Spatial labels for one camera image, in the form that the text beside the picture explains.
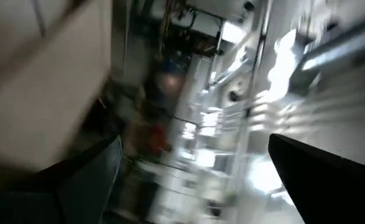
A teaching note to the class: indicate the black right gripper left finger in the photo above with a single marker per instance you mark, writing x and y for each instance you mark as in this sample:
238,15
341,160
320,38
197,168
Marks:
45,199

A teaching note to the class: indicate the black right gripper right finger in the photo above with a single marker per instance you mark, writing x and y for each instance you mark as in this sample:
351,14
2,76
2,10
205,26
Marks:
334,193

